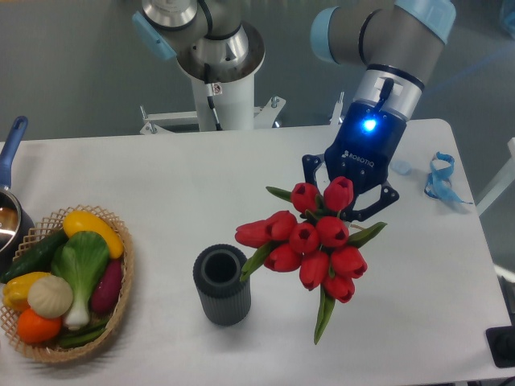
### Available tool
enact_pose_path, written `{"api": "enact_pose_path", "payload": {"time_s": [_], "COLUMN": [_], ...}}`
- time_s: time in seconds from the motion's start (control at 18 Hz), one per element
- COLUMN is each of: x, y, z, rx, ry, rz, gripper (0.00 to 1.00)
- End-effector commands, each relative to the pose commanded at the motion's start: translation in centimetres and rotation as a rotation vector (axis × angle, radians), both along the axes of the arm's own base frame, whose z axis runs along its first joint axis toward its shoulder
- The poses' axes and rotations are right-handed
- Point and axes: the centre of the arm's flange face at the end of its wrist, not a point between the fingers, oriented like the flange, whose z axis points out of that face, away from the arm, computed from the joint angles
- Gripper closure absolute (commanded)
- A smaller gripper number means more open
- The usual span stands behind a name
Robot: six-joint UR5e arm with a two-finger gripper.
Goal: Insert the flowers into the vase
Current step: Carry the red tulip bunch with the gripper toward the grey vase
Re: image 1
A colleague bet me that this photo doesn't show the woven wicker basket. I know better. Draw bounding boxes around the woven wicker basket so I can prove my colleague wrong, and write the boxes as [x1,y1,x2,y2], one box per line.
[1,205,134,363]

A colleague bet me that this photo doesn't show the blue ribbon strap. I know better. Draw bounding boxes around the blue ribbon strap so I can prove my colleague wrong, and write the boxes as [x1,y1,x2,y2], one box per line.
[424,151,474,211]

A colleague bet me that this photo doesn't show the dark green cucumber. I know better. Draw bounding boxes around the dark green cucumber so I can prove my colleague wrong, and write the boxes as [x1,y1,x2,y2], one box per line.
[1,228,68,284]

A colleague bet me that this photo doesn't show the green bok choy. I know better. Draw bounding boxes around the green bok choy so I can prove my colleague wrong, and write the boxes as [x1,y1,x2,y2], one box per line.
[51,231,109,331]

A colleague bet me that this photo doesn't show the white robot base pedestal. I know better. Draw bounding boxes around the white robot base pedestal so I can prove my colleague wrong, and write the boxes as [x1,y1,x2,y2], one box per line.
[139,74,347,136]

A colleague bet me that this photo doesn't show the orange fruit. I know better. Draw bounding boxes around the orange fruit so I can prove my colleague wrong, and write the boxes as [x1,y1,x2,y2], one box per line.
[17,308,62,344]

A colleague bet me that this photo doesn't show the black device at table edge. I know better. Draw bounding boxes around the black device at table edge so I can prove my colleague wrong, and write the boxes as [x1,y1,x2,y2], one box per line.
[485,326,514,368]

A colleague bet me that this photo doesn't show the dark grey ribbed vase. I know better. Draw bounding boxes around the dark grey ribbed vase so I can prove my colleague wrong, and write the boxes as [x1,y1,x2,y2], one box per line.
[192,244,251,326]

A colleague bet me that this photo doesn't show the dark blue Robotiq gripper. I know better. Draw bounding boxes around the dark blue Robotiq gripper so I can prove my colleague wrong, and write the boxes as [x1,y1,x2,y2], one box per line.
[302,102,406,223]

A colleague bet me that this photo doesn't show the red tulip bouquet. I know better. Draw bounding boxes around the red tulip bouquet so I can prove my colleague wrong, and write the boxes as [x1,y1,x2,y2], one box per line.
[235,177,385,342]

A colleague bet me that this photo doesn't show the blue handled saucepan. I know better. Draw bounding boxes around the blue handled saucepan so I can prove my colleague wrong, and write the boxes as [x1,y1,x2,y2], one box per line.
[1,116,34,271]

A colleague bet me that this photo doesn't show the green bean pods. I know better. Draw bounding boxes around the green bean pods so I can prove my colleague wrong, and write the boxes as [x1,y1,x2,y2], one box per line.
[57,318,109,349]

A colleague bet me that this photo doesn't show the purple sweet potato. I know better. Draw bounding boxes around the purple sweet potato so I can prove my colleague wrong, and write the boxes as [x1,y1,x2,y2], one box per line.
[90,260,122,314]

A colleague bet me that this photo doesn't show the yellow bell pepper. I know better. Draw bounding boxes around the yellow bell pepper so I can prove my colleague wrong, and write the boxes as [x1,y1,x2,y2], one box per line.
[2,272,51,312]

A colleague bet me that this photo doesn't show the cream white garlic bulb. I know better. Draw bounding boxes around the cream white garlic bulb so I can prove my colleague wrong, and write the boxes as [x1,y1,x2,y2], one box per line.
[27,275,73,318]

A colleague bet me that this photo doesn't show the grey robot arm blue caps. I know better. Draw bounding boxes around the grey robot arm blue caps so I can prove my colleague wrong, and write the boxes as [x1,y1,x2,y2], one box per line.
[132,1,455,222]

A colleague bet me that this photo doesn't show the white frame right edge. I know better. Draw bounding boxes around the white frame right edge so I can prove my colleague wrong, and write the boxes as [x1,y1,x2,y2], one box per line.
[476,138,514,216]

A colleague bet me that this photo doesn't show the small pale blue cap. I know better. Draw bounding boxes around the small pale blue cap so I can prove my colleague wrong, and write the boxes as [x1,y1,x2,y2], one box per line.
[391,160,412,175]

